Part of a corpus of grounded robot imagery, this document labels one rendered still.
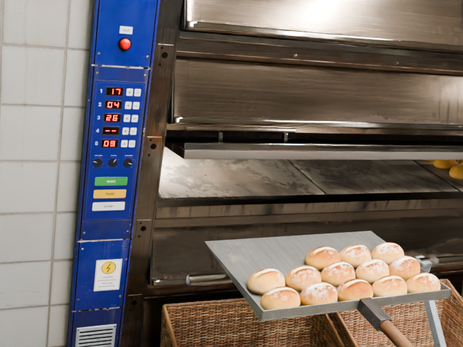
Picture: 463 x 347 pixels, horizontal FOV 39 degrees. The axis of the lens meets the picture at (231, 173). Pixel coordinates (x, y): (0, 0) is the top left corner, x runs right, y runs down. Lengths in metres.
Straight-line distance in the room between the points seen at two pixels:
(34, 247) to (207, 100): 0.63
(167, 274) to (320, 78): 0.75
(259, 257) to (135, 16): 0.70
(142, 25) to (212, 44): 0.21
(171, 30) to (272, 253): 0.65
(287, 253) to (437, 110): 0.76
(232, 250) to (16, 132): 0.64
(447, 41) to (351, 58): 0.33
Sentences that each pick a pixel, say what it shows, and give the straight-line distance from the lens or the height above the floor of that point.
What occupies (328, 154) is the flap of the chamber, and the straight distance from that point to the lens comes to 1.91.
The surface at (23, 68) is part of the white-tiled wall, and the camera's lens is 1.71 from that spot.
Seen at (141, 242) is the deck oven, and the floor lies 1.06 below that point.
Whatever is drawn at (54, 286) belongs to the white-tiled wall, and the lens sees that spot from 1.99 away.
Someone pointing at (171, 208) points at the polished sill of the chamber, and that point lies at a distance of 1.95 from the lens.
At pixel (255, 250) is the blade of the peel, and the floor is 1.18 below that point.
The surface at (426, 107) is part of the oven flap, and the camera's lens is 2.24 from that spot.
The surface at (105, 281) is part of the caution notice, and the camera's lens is 1.98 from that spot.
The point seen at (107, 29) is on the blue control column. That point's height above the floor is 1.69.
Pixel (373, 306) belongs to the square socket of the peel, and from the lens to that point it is 1.62.
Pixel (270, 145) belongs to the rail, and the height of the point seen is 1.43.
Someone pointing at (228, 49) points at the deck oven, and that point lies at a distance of 1.83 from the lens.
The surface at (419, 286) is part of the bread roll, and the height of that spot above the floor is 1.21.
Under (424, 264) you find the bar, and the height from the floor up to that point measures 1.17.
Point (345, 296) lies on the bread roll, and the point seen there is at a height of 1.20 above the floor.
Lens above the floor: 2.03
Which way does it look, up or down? 22 degrees down
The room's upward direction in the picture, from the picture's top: 10 degrees clockwise
